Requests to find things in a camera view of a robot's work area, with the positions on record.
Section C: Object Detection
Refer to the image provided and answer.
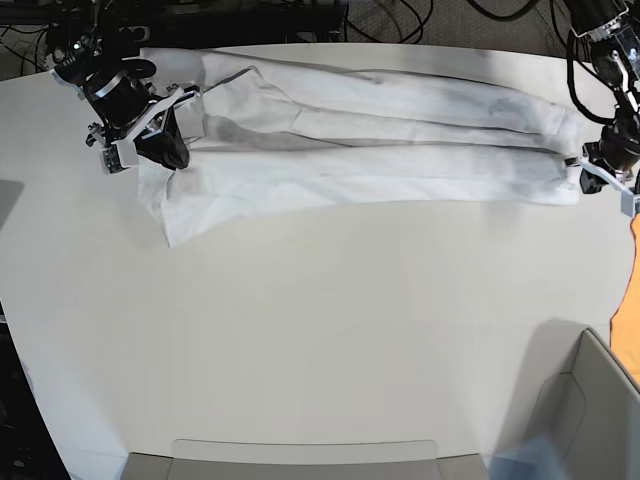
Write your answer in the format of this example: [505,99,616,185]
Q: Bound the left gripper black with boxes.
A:
[565,124,639,194]

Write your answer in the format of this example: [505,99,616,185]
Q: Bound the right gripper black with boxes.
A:
[83,70,190,170]

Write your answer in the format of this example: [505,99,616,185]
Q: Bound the white T-shirt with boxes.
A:
[137,49,586,247]

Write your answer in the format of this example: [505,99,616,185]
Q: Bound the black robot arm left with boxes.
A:
[565,1,639,194]

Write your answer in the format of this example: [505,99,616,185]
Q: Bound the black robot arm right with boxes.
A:
[50,1,200,174]

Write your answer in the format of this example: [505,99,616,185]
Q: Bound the orange cloth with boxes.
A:
[610,215,640,383]

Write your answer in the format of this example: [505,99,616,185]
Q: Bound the grey cardboard box right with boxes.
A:
[530,329,639,479]

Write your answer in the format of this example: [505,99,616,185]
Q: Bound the grey cardboard box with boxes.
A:
[530,329,639,479]
[121,439,489,479]

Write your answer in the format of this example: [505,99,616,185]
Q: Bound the blue translucent object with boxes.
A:
[488,436,562,480]

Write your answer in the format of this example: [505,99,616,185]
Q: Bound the grey cardboard box front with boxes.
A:
[121,439,489,479]

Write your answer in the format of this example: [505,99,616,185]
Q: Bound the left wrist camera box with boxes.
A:
[620,193,640,218]

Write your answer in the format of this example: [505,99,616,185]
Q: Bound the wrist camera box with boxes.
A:
[101,140,139,175]
[620,193,640,218]

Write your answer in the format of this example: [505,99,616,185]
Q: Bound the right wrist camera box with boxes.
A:
[101,140,139,175]

